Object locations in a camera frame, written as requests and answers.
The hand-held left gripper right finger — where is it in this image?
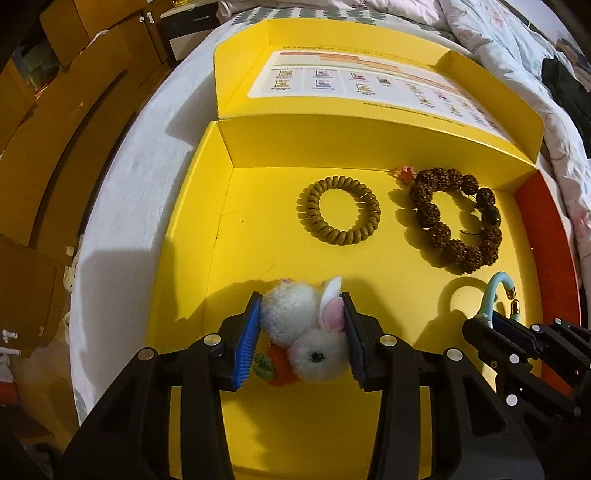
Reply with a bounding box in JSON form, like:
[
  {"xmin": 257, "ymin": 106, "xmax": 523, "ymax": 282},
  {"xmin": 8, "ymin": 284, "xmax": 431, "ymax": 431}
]
[{"xmin": 341, "ymin": 291, "xmax": 550, "ymax": 480}]

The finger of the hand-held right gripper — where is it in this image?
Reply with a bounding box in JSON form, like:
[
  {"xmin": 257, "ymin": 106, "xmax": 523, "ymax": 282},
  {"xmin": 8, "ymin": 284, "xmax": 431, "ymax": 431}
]
[
  {"xmin": 462, "ymin": 310, "xmax": 583, "ymax": 418},
  {"xmin": 530, "ymin": 318, "xmax": 591, "ymax": 393}
]

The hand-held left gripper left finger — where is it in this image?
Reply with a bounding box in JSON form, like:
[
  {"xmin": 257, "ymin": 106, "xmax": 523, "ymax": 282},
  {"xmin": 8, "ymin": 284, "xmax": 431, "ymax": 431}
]
[{"xmin": 60, "ymin": 291, "xmax": 265, "ymax": 480}]

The light blue bangle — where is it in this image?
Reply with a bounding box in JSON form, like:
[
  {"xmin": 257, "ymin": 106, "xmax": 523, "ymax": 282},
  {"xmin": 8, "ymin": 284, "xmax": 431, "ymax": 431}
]
[{"xmin": 479, "ymin": 271, "xmax": 522, "ymax": 329}]

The white plush bunny hair tie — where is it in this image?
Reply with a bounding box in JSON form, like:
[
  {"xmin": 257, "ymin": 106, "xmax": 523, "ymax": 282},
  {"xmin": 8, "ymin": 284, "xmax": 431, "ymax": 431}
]
[{"xmin": 252, "ymin": 275, "xmax": 349, "ymax": 387}]

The yellow cardboard box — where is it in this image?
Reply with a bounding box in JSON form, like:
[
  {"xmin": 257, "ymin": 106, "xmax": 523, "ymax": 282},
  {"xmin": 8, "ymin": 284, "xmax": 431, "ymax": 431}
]
[{"xmin": 145, "ymin": 18, "xmax": 583, "ymax": 480}]

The dark cloth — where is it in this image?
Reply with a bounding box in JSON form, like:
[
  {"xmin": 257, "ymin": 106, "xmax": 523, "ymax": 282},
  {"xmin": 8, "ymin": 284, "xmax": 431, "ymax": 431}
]
[{"xmin": 540, "ymin": 58, "xmax": 591, "ymax": 160}]

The floral quilt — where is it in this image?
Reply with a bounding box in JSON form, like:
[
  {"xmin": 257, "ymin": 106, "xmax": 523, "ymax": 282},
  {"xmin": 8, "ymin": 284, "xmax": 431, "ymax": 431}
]
[{"xmin": 369, "ymin": 0, "xmax": 591, "ymax": 301}]

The brown cardboard box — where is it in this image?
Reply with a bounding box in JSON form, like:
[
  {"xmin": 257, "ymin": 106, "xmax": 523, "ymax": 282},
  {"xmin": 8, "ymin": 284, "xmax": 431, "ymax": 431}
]
[{"xmin": 39, "ymin": 0, "xmax": 171, "ymax": 70}]

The brown bead bracelet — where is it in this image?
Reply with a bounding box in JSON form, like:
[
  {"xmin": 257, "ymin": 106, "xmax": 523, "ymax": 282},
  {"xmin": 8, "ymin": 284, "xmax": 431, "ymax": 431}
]
[{"xmin": 409, "ymin": 167, "xmax": 504, "ymax": 275}]

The olive spiral hair tie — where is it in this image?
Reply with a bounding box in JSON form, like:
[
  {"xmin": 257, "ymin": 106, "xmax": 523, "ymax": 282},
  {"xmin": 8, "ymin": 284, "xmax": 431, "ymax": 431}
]
[{"xmin": 298, "ymin": 176, "xmax": 382, "ymax": 246}]

